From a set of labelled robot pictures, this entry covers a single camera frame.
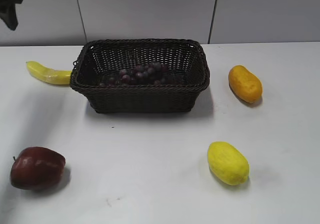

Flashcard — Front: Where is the dark wicker basket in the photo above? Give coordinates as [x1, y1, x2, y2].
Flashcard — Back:
[70, 39, 210, 114]

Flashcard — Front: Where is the purple grape bunch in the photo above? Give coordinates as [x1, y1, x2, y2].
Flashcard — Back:
[98, 62, 173, 86]

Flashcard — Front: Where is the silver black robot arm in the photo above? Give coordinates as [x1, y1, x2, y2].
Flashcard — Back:
[0, 0, 23, 31]

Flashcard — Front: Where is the yellow lemon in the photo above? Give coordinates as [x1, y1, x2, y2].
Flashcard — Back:
[207, 141, 250, 186]

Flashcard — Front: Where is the red apple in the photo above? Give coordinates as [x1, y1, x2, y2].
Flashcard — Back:
[10, 146, 66, 191]

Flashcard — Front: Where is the yellow banana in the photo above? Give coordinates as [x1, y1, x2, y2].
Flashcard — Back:
[26, 61, 71, 85]

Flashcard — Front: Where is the orange mango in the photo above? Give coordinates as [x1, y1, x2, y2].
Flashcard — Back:
[228, 65, 263, 104]

